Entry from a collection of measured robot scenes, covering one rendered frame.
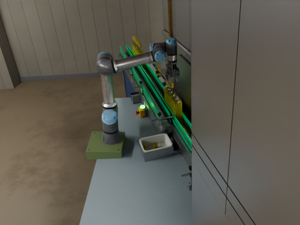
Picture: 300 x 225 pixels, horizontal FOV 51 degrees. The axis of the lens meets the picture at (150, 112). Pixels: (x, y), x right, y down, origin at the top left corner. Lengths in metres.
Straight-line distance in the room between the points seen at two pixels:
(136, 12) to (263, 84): 4.43
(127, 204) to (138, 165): 0.36
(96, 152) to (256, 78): 1.68
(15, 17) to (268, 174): 5.13
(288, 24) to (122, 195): 1.60
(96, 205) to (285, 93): 1.54
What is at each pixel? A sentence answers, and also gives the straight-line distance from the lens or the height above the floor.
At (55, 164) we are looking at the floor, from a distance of 3.71.
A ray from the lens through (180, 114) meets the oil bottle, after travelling 2.39.
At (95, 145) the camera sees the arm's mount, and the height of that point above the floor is 0.82.
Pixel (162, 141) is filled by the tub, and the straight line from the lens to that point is 2.43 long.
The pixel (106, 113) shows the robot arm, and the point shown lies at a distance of 2.34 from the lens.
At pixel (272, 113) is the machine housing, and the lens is 0.82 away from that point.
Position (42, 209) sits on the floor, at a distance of 3.25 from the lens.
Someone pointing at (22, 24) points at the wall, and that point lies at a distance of 5.64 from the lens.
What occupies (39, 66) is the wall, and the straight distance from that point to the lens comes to 5.81.
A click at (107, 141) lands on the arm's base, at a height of 0.84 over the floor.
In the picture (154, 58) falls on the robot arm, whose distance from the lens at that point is 2.12.
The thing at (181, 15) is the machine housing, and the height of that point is 1.63.
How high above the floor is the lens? 2.22
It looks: 31 degrees down
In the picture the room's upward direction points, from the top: 5 degrees counter-clockwise
